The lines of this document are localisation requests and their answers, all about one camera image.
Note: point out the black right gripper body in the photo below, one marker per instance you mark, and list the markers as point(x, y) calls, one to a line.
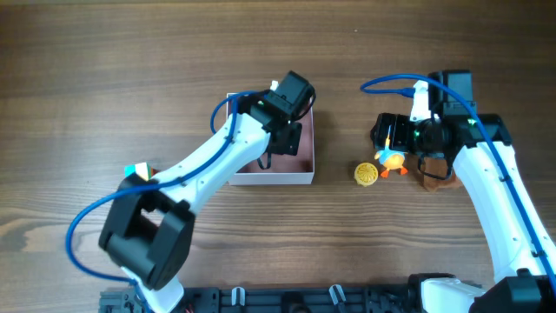
point(401, 131)

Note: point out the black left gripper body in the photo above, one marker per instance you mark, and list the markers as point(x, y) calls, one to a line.
point(292, 141)

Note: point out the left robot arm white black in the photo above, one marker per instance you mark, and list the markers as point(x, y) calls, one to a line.
point(149, 228)

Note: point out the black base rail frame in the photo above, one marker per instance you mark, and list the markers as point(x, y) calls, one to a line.
point(370, 299)

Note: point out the white cardboard box pink inside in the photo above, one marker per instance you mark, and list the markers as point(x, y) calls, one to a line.
point(295, 165)

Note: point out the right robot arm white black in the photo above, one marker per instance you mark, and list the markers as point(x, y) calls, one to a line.
point(444, 124)

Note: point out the colourful puzzle cube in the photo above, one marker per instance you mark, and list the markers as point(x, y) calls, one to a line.
point(143, 170)

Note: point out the yellow round wheel toy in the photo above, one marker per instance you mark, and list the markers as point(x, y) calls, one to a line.
point(366, 174)

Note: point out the brown plush toy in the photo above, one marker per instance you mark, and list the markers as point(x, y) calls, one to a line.
point(435, 175)

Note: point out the orange blue duck toy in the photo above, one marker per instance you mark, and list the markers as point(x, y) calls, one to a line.
point(390, 160)

